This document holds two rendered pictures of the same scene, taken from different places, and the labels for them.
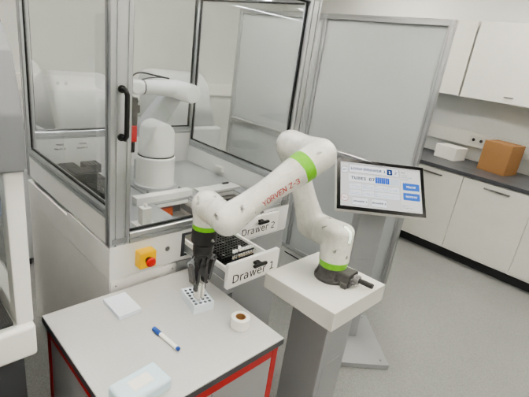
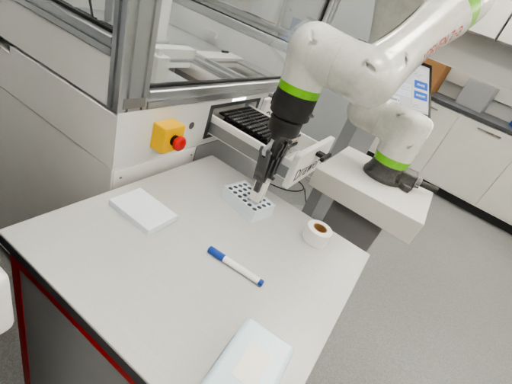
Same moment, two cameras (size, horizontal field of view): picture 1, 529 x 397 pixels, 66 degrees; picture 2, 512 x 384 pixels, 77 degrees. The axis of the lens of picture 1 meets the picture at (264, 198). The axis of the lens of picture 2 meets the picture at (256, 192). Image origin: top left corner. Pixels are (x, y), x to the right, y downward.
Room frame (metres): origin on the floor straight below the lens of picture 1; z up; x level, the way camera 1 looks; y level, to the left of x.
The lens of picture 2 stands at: (0.64, 0.46, 1.26)
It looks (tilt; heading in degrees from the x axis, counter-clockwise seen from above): 31 degrees down; 339
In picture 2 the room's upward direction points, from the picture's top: 21 degrees clockwise
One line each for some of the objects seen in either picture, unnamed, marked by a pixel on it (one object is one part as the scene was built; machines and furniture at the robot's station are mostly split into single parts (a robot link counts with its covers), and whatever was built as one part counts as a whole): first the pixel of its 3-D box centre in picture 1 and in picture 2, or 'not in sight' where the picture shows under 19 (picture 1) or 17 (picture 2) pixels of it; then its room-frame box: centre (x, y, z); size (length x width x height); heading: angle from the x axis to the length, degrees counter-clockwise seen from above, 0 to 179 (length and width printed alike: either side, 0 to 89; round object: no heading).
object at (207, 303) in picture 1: (197, 298); (248, 200); (1.34, 0.20, 0.78); 0.12 x 0.08 x 0.04; 36
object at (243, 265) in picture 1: (253, 267); (310, 160); (1.48, 0.01, 0.87); 0.29 x 0.02 x 0.11; 138
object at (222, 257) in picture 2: (165, 338); (235, 266); (1.11, 0.26, 0.77); 0.14 x 0.02 x 0.02; 52
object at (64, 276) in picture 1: (157, 276); (135, 163); (2.04, 0.55, 0.40); 1.03 x 0.95 x 0.80; 138
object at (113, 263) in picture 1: (160, 202); (147, 62); (2.04, 0.56, 0.87); 1.02 x 0.95 x 0.14; 138
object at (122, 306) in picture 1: (122, 305); (143, 209); (1.25, 0.46, 0.77); 0.13 x 0.09 x 0.02; 48
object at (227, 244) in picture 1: (222, 248); (258, 132); (1.61, 0.15, 0.87); 0.22 x 0.18 x 0.06; 48
